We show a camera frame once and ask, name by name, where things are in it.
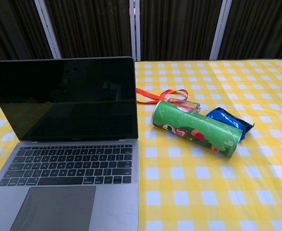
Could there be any green chips can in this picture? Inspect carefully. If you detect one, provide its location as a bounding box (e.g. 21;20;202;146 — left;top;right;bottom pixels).
151;100;243;160

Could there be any grey laptop computer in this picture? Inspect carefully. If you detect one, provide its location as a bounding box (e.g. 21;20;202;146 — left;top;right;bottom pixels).
0;56;140;231

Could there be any dark partition screen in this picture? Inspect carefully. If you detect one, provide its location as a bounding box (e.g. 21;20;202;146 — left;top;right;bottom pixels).
0;0;282;62

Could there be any white partition post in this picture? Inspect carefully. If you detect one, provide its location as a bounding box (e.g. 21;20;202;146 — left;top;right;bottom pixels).
34;0;62;59
129;0;141;62
209;0;232;60

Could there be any yellow checkered tablecloth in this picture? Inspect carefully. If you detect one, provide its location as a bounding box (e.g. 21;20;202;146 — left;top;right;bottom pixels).
0;59;282;231

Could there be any clear badge holder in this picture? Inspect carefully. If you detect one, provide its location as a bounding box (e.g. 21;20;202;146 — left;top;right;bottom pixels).
167;97;202;114

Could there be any blue snack packet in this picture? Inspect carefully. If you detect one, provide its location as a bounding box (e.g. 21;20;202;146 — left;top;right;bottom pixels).
205;107;255;141

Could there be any orange lanyard strap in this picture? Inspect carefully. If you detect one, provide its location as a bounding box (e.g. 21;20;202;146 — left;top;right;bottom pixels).
136;88;189;104

